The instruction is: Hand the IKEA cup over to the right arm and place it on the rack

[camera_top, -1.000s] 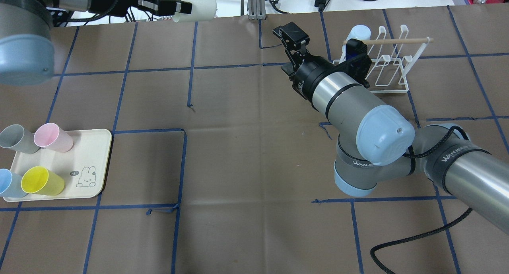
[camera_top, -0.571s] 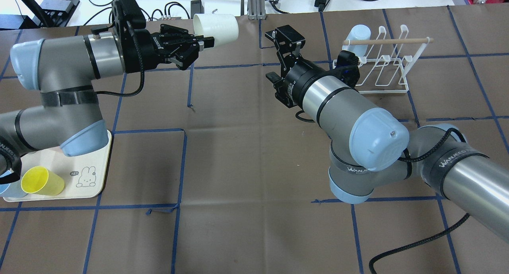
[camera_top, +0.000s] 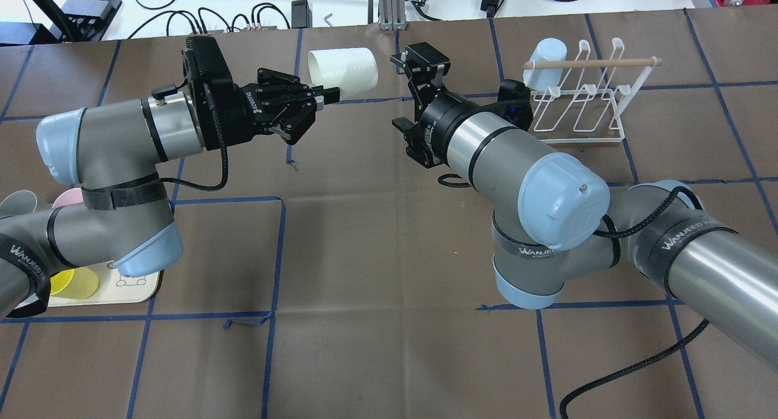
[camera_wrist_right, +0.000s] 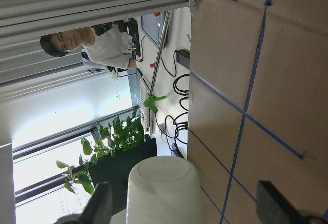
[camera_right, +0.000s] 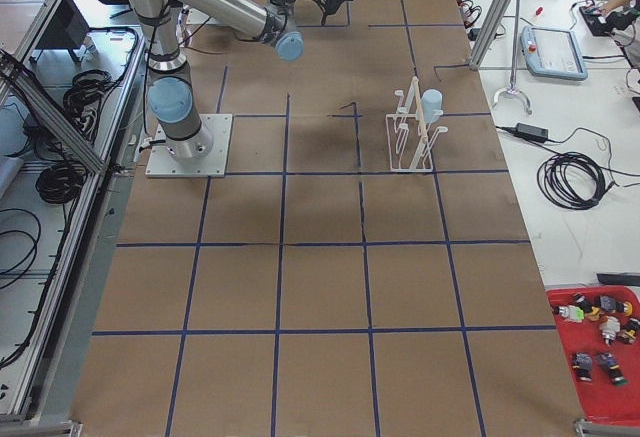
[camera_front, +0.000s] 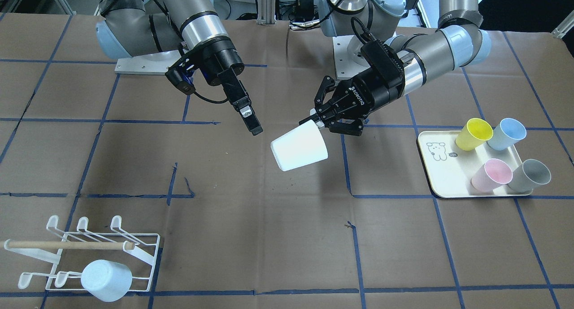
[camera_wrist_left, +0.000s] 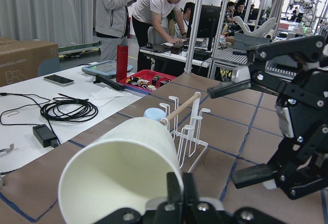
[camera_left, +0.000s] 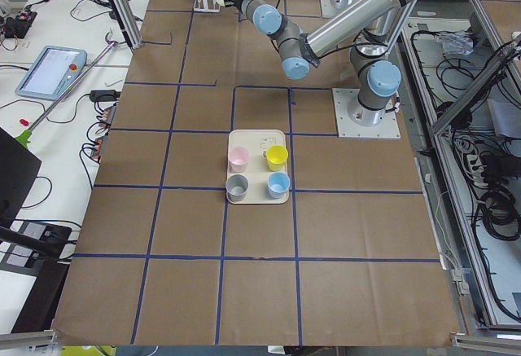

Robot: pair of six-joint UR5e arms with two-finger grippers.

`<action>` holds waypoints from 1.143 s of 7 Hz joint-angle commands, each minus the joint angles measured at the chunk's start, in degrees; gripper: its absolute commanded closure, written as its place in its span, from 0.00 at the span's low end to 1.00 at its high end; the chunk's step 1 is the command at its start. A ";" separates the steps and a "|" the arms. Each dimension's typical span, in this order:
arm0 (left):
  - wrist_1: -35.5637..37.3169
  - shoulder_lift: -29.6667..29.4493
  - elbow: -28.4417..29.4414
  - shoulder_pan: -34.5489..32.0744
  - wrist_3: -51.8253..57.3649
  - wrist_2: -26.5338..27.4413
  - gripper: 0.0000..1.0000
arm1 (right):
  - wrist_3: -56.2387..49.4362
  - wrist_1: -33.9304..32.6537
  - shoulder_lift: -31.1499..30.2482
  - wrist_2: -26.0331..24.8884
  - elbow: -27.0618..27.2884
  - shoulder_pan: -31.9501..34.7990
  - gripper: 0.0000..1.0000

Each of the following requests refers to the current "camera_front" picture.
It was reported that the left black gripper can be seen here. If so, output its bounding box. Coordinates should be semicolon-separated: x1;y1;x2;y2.
299;69;404;136

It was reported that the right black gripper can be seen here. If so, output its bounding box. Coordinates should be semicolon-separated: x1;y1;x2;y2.
193;36;264;136

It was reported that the cream white cup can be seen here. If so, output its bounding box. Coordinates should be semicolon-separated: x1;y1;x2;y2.
270;120;328;171

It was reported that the light blue cup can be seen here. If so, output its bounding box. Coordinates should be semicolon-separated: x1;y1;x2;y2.
80;259;132;302

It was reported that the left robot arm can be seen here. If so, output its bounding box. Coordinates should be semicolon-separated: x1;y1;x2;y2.
300;0;491;136

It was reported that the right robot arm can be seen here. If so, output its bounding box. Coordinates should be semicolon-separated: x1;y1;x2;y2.
96;0;263;135

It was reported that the yellow cup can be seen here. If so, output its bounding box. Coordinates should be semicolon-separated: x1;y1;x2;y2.
455;118;493;151

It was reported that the pink cup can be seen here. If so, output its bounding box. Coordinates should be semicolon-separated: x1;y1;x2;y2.
471;158;513;192

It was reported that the grey cup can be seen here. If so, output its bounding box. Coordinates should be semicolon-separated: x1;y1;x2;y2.
508;159;552;192

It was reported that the cream serving tray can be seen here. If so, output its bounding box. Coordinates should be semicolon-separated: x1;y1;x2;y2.
417;131;533;198

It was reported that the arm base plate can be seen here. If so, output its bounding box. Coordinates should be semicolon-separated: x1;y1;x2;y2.
332;32;409;82
115;50;181;76

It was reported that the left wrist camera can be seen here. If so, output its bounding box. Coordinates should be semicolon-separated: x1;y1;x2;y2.
361;40;404;87

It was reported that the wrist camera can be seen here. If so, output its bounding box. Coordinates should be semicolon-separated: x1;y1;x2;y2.
165;52;198;95
361;40;404;87

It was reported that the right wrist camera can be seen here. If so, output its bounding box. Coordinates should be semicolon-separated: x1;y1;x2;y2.
165;52;198;95

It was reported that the aluminium frame post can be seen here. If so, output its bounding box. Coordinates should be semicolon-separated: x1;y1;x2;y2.
256;0;278;25

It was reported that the white wire cup rack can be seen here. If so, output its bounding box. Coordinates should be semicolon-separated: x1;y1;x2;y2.
1;215;162;293

